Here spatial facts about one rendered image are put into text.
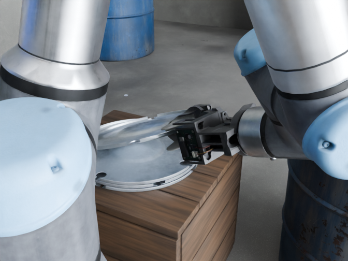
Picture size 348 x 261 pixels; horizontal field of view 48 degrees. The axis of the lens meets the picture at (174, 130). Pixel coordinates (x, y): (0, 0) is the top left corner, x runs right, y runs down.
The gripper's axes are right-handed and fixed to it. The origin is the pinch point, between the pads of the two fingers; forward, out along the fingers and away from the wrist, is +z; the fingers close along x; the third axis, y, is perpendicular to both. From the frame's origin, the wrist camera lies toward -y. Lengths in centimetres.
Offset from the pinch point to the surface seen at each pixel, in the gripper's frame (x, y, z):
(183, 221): 15.1, 7.1, -4.2
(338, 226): 27.8, -19.7, -18.8
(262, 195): 41, -52, 25
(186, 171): 10.2, -3.4, 3.8
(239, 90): 17, -126, 85
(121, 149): 3.7, 1.7, 17.8
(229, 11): -34, -246, 175
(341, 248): 33.1, -20.0, -18.2
